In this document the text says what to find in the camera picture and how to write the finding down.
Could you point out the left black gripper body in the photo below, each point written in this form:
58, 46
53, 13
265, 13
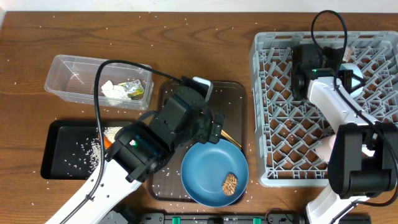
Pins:
208, 127

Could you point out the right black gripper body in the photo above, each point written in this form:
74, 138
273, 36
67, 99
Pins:
344, 76

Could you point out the light blue rice bowl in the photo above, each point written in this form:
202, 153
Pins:
357, 71

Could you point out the wooden chopstick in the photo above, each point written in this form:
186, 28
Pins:
225, 135

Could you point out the large blue plate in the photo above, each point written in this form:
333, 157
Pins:
205, 168

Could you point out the brown mushroom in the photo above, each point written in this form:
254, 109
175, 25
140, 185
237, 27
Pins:
230, 184

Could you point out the pink cup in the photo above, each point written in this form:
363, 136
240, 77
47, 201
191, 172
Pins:
325, 147

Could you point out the white napkin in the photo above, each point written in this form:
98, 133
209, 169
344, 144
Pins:
114, 94

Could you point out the orange carrot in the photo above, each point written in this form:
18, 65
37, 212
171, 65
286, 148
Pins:
107, 142

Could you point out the green snack wrapper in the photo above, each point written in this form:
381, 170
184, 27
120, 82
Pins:
132, 89

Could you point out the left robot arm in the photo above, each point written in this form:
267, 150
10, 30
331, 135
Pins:
140, 150

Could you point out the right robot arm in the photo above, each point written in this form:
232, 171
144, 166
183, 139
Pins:
362, 153

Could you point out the grey dishwasher rack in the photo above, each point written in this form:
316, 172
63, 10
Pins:
287, 131

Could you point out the black waste tray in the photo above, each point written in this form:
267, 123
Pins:
71, 151

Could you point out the clear plastic bin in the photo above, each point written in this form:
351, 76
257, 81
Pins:
72, 78

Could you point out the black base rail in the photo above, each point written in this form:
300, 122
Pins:
126, 215

